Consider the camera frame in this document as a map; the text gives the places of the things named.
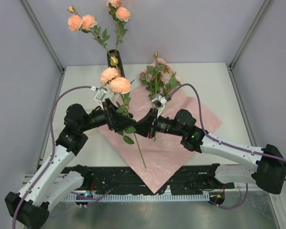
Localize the black conical vase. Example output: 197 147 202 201
107 50 125 77

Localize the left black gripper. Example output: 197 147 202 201
79 98 136 132

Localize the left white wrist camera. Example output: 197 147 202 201
91 86 108 109

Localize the white slotted cable duct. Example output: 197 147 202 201
63 193 210 202

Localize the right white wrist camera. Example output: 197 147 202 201
151 94 167 118

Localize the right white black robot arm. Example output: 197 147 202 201
134 109 286 194

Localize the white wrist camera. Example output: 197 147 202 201
151 94 167 118
91 86 108 109

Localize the purple wrapping paper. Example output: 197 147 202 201
95 84 224 195

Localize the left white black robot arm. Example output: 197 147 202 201
5 99 136 229

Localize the aluminium front rail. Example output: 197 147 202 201
22 174 38 190

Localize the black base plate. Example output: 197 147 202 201
57 164 229 195

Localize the pink flower bunch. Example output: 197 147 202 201
139 52 182 100

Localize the left aluminium frame post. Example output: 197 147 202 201
20 0 66 74

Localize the aluminium frame post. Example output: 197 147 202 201
20 0 66 74
228 0 274 71

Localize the right aluminium frame post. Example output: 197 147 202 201
228 0 274 71

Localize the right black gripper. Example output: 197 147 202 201
129 108 185 139

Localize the peach rose stem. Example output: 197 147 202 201
67 6 110 54
106 0 131 53
100 67 147 169

